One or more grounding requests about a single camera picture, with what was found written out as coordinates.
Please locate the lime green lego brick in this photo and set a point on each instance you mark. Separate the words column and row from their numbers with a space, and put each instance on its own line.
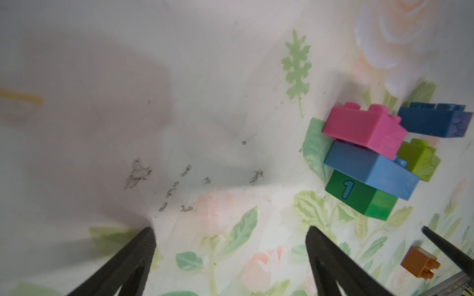
column 421, row 158

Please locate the dark blue lego brick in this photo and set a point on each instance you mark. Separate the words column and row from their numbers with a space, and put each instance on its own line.
column 439, row 120

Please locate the pink lego brick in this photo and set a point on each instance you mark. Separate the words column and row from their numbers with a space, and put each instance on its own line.
column 375, row 129

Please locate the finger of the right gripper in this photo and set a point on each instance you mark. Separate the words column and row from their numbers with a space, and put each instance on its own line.
column 461, row 260

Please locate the orange lego brick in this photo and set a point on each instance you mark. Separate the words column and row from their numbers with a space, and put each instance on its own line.
column 420, row 263

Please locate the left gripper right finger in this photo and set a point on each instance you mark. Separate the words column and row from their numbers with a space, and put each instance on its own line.
column 334, row 271

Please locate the light blue long lego brick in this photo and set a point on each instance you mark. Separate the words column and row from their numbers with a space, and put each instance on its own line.
column 372, row 169

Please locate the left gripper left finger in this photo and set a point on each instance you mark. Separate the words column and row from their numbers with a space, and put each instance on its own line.
column 126, row 273

